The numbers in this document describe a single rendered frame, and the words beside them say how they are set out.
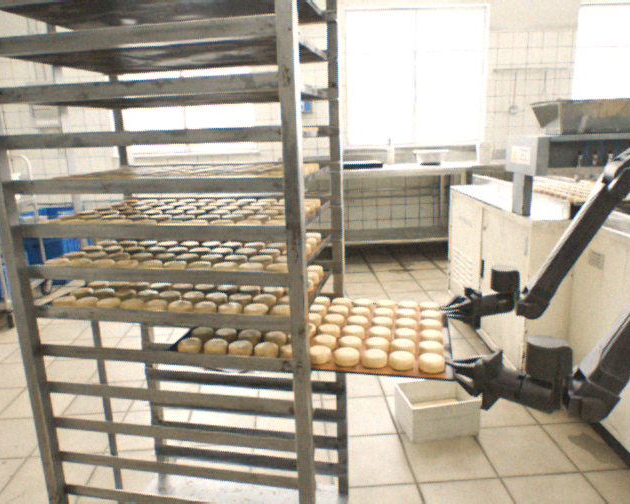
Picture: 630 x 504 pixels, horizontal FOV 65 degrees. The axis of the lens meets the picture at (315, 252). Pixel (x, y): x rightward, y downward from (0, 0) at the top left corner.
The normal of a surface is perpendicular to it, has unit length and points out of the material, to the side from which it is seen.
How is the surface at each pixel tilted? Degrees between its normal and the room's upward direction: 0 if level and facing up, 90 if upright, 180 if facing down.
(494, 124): 90
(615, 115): 115
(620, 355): 82
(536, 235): 90
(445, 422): 90
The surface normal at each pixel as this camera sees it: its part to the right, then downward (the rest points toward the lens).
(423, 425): 0.18, 0.23
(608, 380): -0.23, 0.18
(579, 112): 0.01, 0.62
